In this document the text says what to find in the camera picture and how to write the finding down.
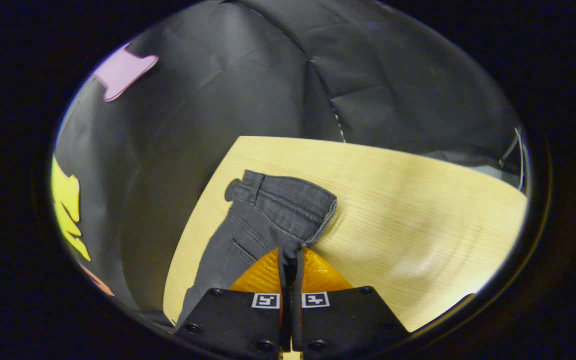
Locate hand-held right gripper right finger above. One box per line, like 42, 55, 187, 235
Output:
292, 247, 412, 357

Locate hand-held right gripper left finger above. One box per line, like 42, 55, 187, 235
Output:
174, 248, 292, 357

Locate dark grey jeans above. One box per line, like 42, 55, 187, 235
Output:
174, 170, 339, 331

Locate grey metal stand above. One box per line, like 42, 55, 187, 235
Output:
498, 127, 526, 192

